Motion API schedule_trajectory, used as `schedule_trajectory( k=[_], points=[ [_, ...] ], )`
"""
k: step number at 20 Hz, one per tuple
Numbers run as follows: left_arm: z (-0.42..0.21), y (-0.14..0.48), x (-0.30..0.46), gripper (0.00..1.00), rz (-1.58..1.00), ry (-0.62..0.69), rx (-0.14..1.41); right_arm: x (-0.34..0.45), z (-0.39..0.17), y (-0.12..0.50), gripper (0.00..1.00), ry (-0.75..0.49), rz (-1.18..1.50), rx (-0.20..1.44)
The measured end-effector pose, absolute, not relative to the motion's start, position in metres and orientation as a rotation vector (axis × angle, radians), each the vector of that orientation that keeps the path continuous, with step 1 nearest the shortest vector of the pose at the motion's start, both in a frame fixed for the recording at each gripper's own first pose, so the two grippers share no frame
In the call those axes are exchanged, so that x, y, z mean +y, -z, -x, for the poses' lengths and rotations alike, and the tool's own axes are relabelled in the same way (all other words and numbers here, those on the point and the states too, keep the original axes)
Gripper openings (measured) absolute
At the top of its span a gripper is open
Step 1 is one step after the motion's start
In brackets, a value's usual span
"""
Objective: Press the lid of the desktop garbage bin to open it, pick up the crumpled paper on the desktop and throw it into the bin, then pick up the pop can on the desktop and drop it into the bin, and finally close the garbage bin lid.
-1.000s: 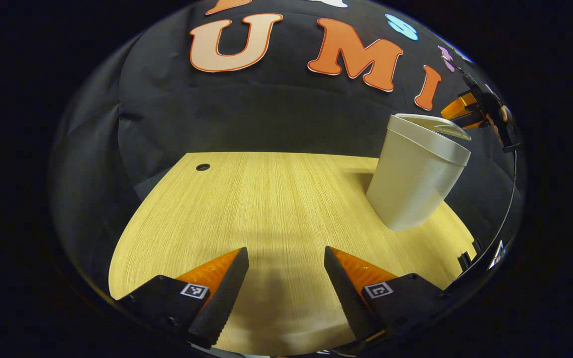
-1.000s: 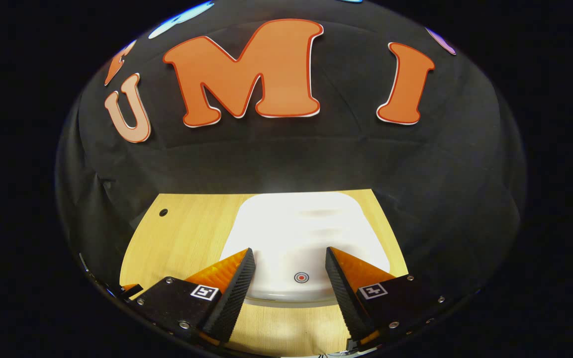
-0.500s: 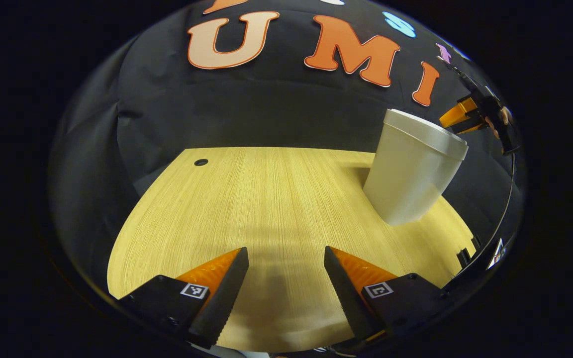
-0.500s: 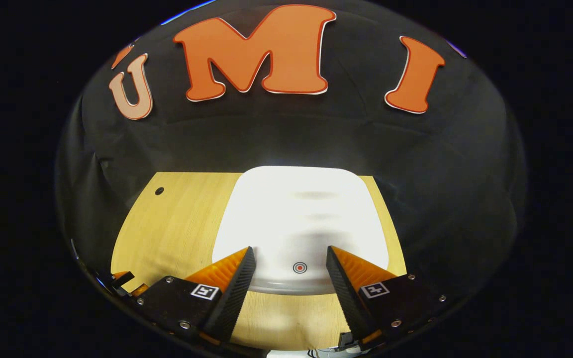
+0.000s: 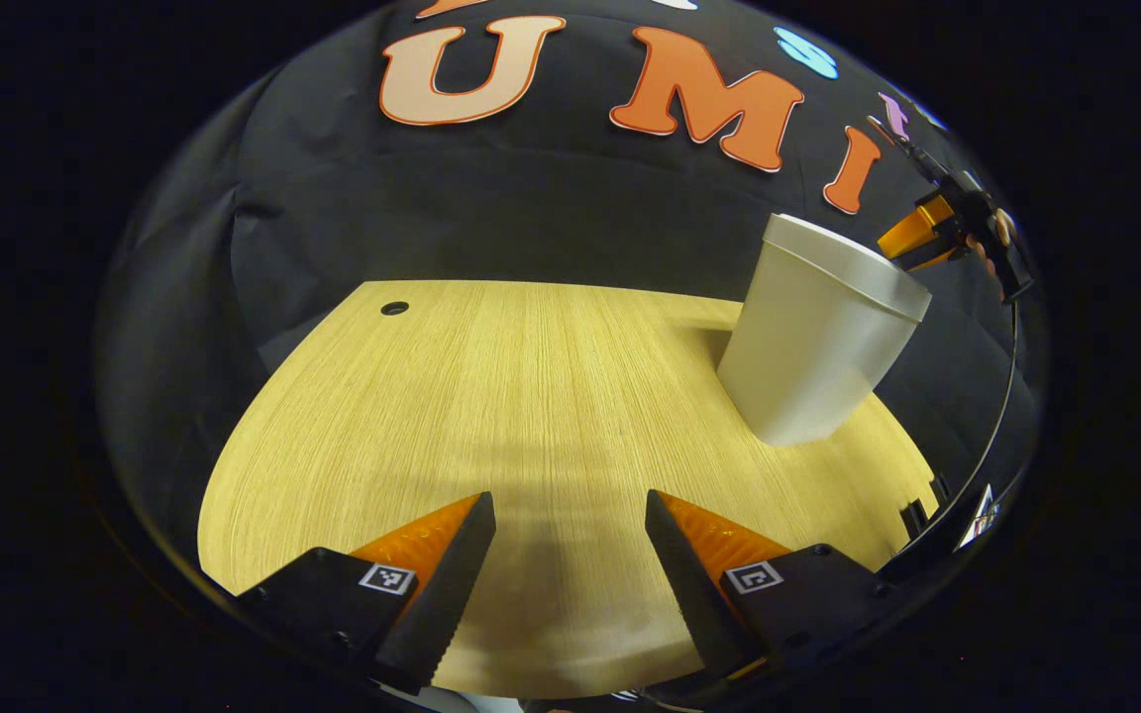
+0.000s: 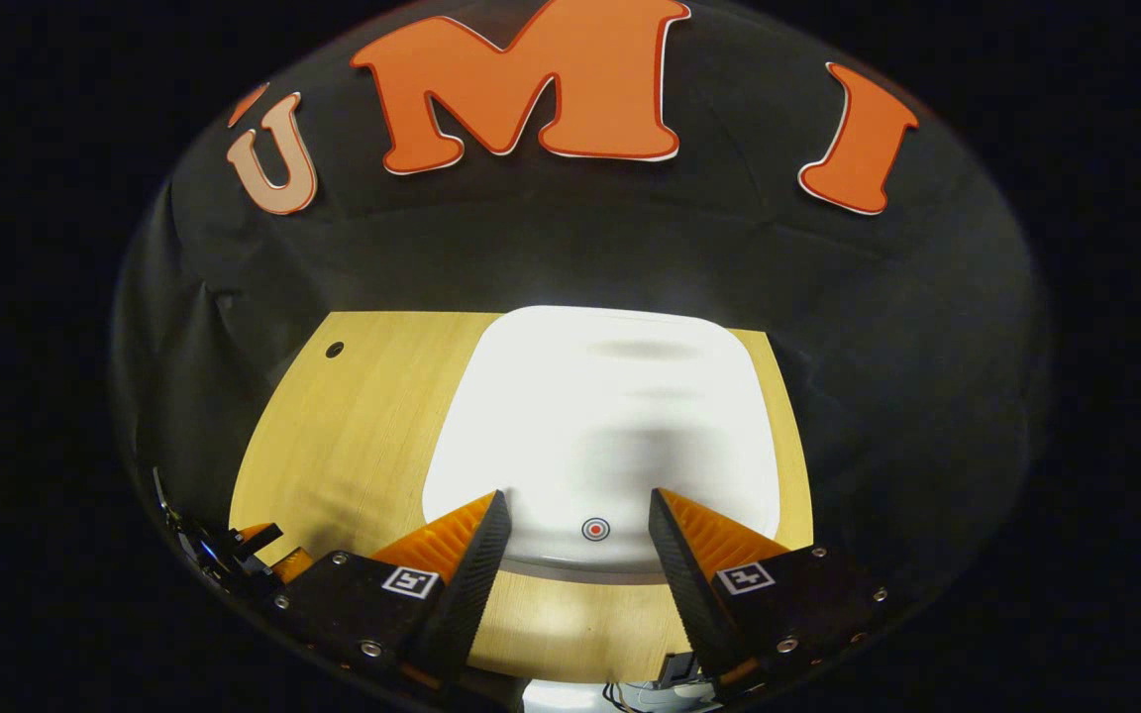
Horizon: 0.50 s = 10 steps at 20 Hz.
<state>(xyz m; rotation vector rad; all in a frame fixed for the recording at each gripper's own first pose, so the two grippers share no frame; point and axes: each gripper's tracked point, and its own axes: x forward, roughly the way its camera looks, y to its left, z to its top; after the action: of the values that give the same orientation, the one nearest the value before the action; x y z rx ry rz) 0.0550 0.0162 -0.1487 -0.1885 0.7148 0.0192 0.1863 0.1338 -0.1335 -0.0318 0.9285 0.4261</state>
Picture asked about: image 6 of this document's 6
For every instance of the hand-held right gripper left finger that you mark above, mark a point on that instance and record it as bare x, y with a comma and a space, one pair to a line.
462, 594

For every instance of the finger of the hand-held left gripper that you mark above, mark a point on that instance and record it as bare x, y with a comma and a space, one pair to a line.
291, 565
256, 536

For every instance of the white desktop garbage bin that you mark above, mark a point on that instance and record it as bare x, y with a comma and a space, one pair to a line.
600, 416

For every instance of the wooden desktop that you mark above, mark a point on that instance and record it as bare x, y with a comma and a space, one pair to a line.
363, 436

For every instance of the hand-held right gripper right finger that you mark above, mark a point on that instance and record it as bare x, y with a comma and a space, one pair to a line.
689, 584

